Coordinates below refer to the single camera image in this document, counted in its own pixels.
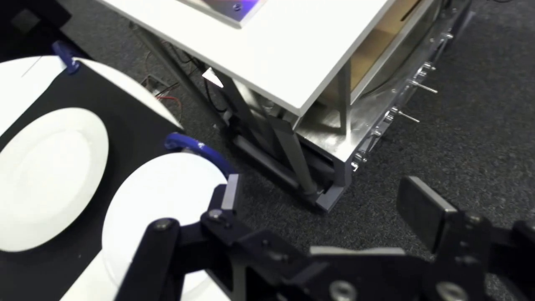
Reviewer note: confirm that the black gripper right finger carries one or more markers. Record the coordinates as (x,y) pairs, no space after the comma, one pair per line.
(423,211)

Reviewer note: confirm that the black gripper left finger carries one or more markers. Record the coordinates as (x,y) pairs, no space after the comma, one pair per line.
(227,197)

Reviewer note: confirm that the small white plate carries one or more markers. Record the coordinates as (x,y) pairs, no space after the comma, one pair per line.
(160,201)

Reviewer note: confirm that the large white plate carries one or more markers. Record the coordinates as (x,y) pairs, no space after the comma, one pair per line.
(43,177)

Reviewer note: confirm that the metal mounting plate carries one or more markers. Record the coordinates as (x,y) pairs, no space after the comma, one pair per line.
(227,8)

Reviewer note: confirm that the blue clamp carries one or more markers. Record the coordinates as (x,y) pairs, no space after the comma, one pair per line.
(194,145)
(67,55)

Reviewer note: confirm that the black placemat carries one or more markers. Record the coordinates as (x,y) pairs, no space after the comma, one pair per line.
(127,134)

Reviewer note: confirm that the white robot stand table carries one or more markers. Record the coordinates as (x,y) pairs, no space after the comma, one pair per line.
(289,50)

